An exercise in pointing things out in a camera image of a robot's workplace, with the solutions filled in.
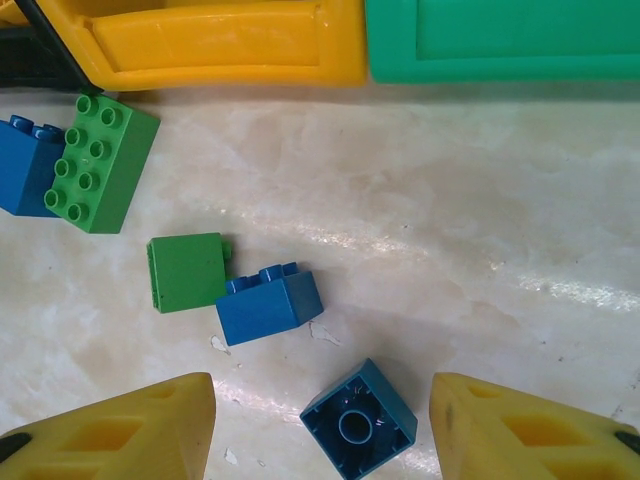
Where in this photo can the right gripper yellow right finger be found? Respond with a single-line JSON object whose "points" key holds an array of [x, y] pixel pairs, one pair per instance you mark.
{"points": [[525, 440]]}

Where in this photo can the yellow plastic container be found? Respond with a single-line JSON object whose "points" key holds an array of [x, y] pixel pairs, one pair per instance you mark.
{"points": [[225, 50]]}

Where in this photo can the blue lego brick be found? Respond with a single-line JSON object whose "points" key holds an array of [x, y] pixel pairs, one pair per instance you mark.
{"points": [[357, 425], [25, 170], [265, 312]]}

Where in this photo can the black plastic container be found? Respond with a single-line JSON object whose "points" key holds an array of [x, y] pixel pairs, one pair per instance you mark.
{"points": [[30, 55]]}

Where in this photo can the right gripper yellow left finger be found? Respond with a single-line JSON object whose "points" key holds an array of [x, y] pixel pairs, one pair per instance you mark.
{"points": [[125, 440]]}

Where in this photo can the green long lego brick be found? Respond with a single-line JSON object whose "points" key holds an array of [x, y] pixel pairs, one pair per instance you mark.
{"points": [[125, 165]]}

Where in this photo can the green plastic container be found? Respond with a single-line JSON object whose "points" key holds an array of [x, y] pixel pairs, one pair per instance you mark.
{"points": [[500, 30]]}

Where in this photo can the yellow lego brick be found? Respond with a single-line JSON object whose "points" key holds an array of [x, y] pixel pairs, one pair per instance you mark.
{"points": [[7, 15]]}

